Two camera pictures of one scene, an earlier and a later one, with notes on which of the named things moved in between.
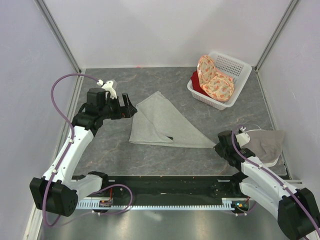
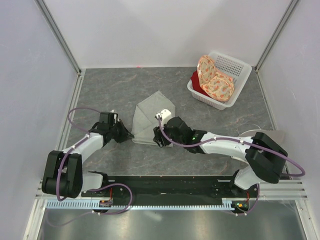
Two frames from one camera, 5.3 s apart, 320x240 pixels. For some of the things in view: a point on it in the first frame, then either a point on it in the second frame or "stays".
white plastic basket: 237,71 stays
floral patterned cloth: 219,86 stays
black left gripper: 128,111 → 125,135
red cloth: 195,82 stays
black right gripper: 217,147 → 157,139
